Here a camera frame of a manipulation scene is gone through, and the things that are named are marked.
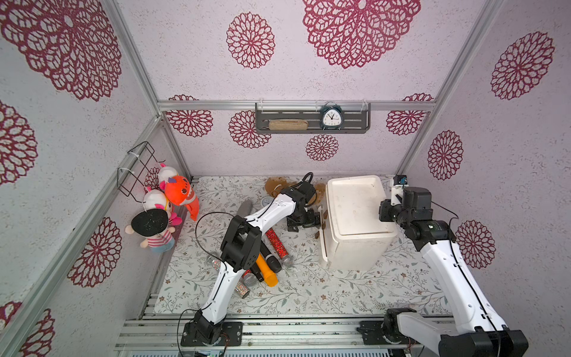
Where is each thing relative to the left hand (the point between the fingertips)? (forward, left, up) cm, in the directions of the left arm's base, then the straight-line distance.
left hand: (311, 228), depth 93 cm
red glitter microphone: (-2, +17, -3) cm, 18 cm away
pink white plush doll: (+5, +61, +14) cm, 62 cm away
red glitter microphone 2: (-20, +24, -1) cm, 31 cm away
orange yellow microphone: (-19, +16, -3) cm, 25 cm away
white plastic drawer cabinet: (-13, -10, +18) cm, 25 cm away
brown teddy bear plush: (+23, +16, +1) cm, 28 cm away
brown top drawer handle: (-2, -4, +13) cm, 14 cm away
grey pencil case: (+14, +30, -5) cm, 34 cm away
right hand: (0, -23, +20) cm, 31 cm away
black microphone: (-13, +16, -3) cm, 21 cm away
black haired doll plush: (-7, +56, +16) cm, 59 cm away
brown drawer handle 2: (-2, -2, -2) cm, 4 cm away
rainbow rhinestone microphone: (-23, +27, -3) cm, 36 cm away
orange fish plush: (+10, +54, +13) cm, 56 cm away
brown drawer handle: (-1, -4, +4) cm, 6 cm away
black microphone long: (-16, +22, -4) cm, 28 cm away
